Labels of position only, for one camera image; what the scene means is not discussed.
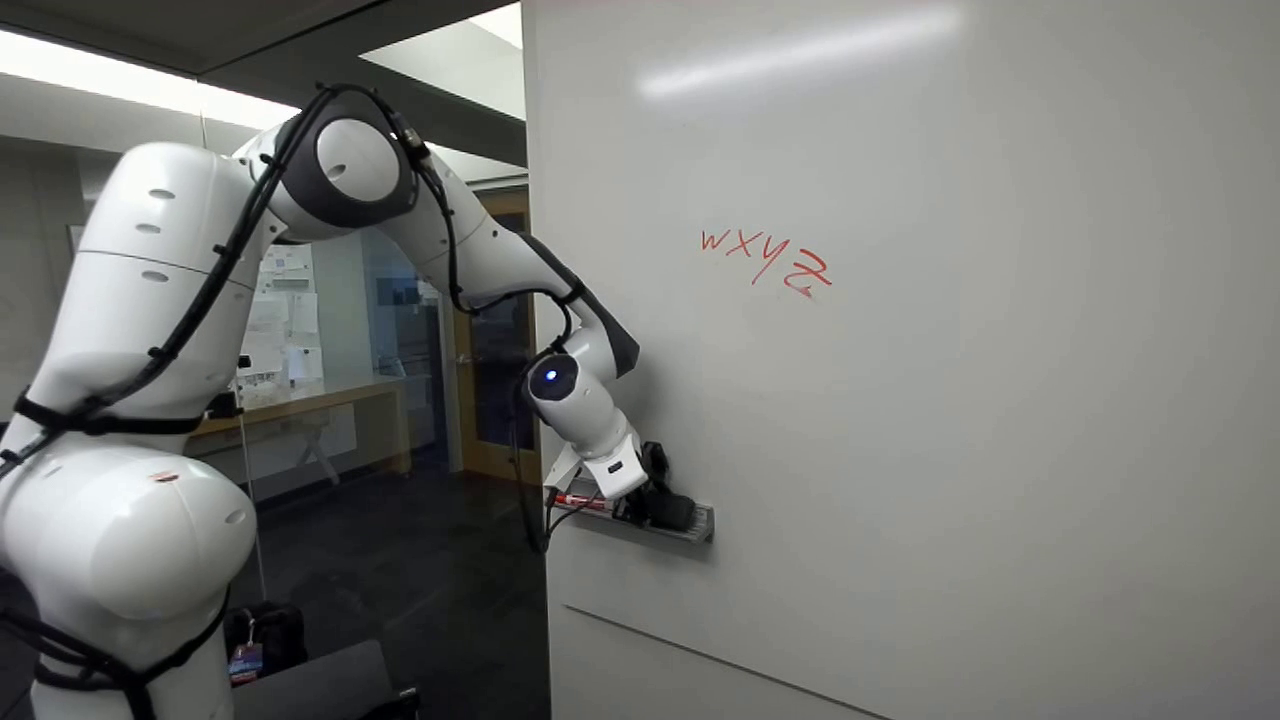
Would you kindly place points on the papers pinned on wall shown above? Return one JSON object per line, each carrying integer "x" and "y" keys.
{"x": 284, "y": 321}

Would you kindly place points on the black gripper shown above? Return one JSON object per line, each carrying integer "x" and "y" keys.
{"x": 663, "y": 504}

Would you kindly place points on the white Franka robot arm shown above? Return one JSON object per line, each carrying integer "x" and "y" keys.
{"x": 134, "y": 533}

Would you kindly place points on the red whiteboard marker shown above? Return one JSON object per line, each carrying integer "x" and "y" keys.
{"x": 573, "y": 501}

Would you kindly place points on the grey box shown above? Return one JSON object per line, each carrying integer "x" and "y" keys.
{"x": 321, "y": 687}

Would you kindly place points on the black bag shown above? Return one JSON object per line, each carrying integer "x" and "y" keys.
{"x": 267, "y": 643}

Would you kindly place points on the large white whiteboard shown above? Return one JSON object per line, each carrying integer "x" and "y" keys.
{"x": 933, "y": 466}

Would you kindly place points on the wooden counter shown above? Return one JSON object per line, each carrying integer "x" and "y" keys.
{"x": 321, "y": 405}

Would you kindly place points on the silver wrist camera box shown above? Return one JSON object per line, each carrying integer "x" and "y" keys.
{"x": 614, "y": 469}

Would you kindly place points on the grey metal marker tray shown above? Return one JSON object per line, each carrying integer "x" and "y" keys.
{"x": 702, "y": 524}

